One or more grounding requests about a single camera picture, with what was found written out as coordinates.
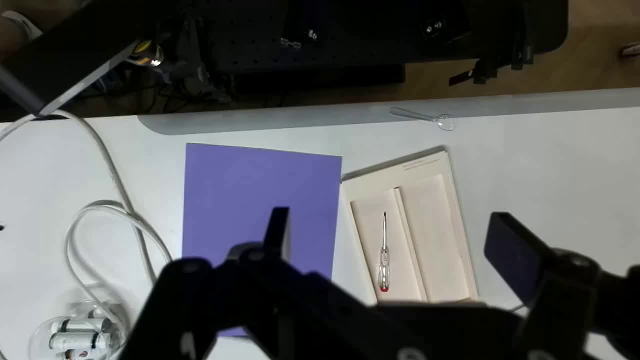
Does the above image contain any black board grey edge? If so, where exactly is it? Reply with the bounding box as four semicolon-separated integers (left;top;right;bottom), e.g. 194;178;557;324
0;0;169;124

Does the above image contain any light wooden tray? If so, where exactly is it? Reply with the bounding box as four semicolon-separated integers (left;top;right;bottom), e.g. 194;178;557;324
339;146;483;307

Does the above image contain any white cable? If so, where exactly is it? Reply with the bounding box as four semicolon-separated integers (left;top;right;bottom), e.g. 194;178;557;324
0;107;176;336

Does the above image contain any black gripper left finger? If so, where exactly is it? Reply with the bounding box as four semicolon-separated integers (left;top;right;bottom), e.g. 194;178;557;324
118;206;371;360

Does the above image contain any clear plastic piece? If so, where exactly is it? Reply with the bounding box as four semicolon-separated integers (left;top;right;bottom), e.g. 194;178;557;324
389;104;460;133

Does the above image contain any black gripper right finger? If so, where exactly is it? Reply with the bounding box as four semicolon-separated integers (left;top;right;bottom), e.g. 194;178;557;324
483;210;640;360

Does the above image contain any purple paper sheet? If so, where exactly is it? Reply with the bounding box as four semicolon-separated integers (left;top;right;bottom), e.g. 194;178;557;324
180;142;344;337

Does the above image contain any clear handle screwdriver red cap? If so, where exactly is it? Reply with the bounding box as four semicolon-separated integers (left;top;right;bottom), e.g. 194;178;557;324
376;210;396;295

